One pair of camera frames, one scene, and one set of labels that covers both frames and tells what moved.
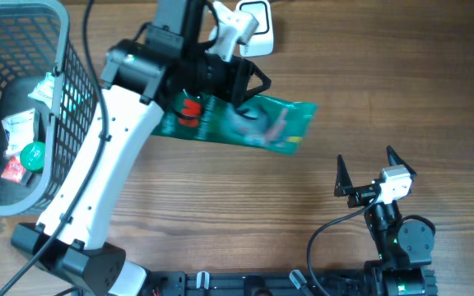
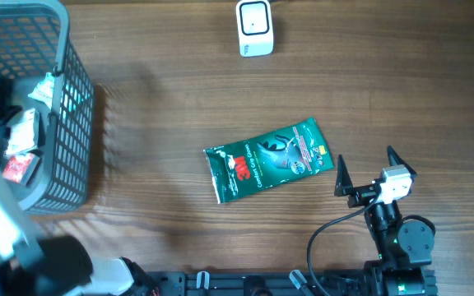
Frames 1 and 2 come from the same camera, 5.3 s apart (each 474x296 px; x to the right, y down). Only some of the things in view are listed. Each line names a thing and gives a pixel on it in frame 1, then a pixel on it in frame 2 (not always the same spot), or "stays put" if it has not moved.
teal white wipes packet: (44, 90) stays put
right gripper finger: (395, 160) stays put
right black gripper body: (362, 196) stays put
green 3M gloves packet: (265, 122) -> (268, 159)
